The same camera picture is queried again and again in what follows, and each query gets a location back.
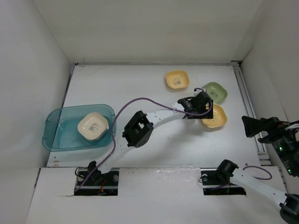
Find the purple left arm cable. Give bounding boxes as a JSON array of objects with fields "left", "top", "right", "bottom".
[{"left": 74, "top": 87, "right": 211, "bottom": 194}]

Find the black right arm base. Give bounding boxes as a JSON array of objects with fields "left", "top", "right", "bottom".
[{"left": 198, "top": 160, "right": 246, "bottom": 196}]

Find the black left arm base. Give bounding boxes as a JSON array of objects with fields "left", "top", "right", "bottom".
[{"left": 74, "top": 167, "right": 119, "bottom": 196}]

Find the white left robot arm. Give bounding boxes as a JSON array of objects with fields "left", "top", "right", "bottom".
[{"left": 85, "top": 88, "right": 214, "bottom": 185}]

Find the yellow panda plate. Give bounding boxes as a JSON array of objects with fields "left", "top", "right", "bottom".
[
  {"left": 202, "top": 104, "right": 228, "bottom": 128},
  {"left": 165, "top": 70, "right": 190, "bottom": 90}
]

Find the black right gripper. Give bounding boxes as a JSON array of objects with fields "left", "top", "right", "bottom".
[{"left": 242, "top": 113, "right": 299, "bottom": 174}]

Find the aluminium rail frame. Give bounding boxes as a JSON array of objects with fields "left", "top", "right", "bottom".
[{"left": 64, "top": 62, "right": 254, "bottom": 116}]

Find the teal transparent plastic bin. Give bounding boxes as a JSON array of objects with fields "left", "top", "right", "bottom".
[{"left": 42, "top": 104, "right": 115, "bottom": 152}]

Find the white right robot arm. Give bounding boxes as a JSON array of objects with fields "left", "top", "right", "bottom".
[{"left": 199, "top": 151, "right": 287, "bottom": 224}]

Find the green panda plate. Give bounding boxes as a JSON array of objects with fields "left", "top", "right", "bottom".
[{"left": 203, "top": 82, "right": 228, "bottom": 104}]

